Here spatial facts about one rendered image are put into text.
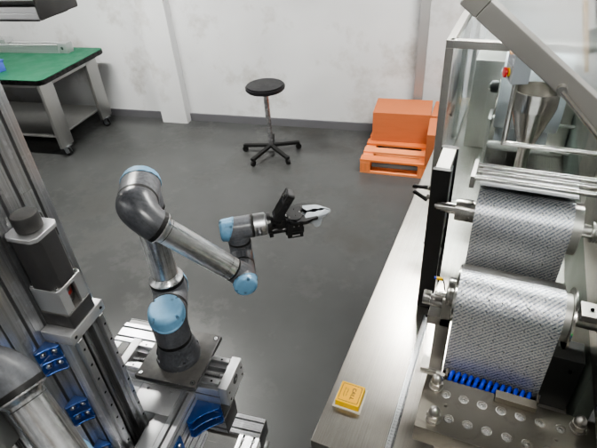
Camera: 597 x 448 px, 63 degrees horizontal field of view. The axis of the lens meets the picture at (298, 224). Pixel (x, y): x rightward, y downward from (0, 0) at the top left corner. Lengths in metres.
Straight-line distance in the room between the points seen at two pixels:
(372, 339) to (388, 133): 3.04
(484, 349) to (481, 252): 0.27
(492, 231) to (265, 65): 3.91
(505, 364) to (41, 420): 1.05
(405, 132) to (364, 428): 3.33
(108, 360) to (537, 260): 1.21
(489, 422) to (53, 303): 1.09
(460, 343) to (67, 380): 1.05
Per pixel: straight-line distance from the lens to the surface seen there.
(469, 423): 1.35
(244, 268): 1.51
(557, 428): 1.40
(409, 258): 1.94
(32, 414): 1.11
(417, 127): 4.42
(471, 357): 1.38
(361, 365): 1.57
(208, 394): 1.77
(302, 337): 2.83
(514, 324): 1.27
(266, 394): 2.62
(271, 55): 4.98
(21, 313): 1.34
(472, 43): 2.00
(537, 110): 1.74
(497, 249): 1.43
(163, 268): 1.64
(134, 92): 5.84
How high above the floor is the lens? 2.14
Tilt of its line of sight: 36 degrees down
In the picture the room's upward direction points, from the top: 4 degrees counter-clockwise
